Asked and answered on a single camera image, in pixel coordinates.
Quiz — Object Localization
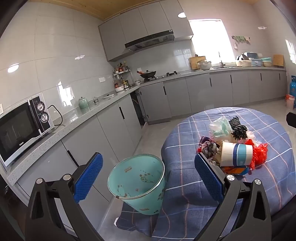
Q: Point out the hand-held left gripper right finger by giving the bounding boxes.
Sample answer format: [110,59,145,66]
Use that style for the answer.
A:
[194,153,272,241]

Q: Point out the black range hood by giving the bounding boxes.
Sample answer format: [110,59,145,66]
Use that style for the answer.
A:
[125,30,175,52]

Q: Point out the black mesh net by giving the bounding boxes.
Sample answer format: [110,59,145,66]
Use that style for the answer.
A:
[228,116,248,141]

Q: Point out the red plastic bag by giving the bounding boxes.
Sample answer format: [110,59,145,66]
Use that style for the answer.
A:
[245,138,269,171]

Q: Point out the white and blue paper cup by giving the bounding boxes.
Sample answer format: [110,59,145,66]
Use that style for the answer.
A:
[220,141,253,168]

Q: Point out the white crinkled plastic bag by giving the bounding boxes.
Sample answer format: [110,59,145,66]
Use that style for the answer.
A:
[245,130,256,144]

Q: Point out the gas stove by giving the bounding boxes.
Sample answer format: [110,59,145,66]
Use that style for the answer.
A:
[144,72,181,82]

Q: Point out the grey kitchen base cabinets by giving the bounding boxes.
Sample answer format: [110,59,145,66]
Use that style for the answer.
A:
[0,66,287,232]

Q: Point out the purple wrapper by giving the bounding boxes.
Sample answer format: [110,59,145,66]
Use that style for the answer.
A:
[198,136,215,149]

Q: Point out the black wok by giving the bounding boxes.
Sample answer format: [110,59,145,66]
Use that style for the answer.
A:
[137,70,157,79]

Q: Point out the patterned crumpled wrapper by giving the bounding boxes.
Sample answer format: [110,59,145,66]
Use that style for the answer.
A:
[201,141,221,160]

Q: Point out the pink waste bin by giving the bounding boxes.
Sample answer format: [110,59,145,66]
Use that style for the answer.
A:
[285,94,295,109]

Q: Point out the wall hooks with cloths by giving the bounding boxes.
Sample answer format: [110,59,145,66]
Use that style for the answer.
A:
[232,35,251,49]

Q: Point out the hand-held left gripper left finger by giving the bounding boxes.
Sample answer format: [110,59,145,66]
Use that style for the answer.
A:
[25,152,104,241]

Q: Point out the light wooden cutting board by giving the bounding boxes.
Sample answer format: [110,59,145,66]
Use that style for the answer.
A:
[273,54,284,67]

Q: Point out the metal spice rack with bottles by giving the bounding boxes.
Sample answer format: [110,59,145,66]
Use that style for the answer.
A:
[113,61,134,90]

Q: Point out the blue-grey container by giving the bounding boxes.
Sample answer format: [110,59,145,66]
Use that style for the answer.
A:
[251,53,263,66]

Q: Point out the silver and black microwave oven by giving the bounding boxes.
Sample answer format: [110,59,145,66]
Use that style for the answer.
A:
[0,93,55,167]

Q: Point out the white dish basin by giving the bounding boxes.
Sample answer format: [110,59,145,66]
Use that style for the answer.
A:
[235,52,252,67]

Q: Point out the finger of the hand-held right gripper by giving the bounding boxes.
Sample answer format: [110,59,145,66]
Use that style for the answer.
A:
[286,112,296,127]

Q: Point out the black power cable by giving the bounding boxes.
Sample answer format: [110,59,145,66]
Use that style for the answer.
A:
[48,105,63,127]

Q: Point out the bright window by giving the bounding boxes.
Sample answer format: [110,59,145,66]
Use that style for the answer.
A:
[188,19,234,64]

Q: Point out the teal metal trash bin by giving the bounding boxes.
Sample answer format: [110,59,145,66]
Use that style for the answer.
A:
[107,153,166,216]

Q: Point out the clear plastic bag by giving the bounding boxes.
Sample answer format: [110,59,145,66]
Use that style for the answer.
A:
[209,116,233,142]

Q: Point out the blue gas cylinder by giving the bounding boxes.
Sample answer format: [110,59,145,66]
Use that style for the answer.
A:
[287,75,296,96]

